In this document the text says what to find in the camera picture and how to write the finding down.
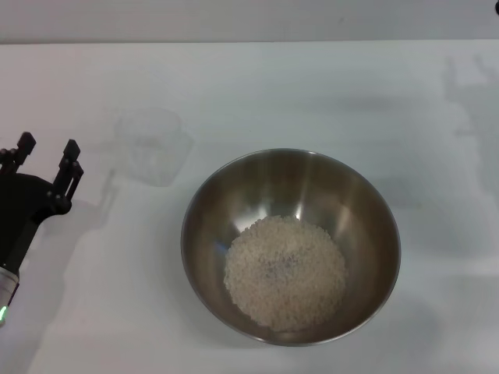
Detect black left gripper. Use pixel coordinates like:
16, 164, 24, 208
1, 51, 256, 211
0, 132, 85, 273

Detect clear plastic measuring cup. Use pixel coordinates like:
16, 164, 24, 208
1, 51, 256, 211
115, 108, 194, 188

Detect white rice grains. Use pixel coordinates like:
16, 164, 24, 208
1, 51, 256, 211
223, 215, 349, 333

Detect stainless steel mixing bowl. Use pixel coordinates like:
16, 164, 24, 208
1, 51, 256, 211
179, 147, 402, 347

